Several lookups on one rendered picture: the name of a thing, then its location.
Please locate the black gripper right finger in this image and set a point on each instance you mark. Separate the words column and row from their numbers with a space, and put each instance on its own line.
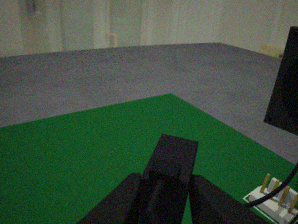
column 210, row 205

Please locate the black cable with plug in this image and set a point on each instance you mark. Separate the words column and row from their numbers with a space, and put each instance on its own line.
column 165, row 182

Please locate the green circuit board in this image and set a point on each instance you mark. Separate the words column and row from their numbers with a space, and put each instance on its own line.
column 55, row 170

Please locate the dark grey block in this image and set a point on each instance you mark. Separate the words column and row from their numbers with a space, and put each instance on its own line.
column 283, row 108

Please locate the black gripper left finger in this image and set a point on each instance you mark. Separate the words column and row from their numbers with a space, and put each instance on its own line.
column 121, row 206

